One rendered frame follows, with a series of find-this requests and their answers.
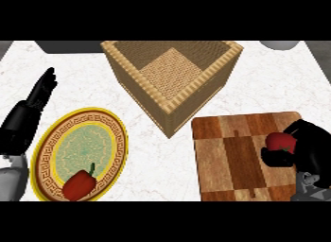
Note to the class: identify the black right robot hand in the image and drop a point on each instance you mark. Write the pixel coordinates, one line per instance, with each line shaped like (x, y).
(318, 148)

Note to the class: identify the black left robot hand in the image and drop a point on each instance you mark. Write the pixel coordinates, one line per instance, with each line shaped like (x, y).
(21, 121)

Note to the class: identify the red tomato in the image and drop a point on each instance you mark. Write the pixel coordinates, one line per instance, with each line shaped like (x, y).
(281, 142)

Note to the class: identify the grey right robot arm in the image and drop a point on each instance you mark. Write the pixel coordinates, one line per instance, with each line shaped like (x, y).
(314, 190)

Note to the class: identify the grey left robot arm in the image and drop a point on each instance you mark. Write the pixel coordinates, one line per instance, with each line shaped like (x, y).
(5, 181)

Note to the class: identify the wooden cutting board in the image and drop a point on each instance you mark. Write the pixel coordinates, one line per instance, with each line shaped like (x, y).
(237, 157)

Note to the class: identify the square wicker basket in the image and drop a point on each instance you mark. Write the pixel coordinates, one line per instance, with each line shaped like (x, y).
(172, 82)

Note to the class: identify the yellow patterned plate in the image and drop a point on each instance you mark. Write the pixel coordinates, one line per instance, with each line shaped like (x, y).
(82, 148)

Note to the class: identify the red bell pepper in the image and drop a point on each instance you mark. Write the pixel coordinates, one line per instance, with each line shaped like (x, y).
(79, 185)

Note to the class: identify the dark grey appliance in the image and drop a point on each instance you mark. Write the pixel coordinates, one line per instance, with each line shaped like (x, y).
(70, 46)

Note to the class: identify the pale grey round object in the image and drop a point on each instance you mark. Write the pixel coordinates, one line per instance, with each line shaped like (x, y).
(280, 44)

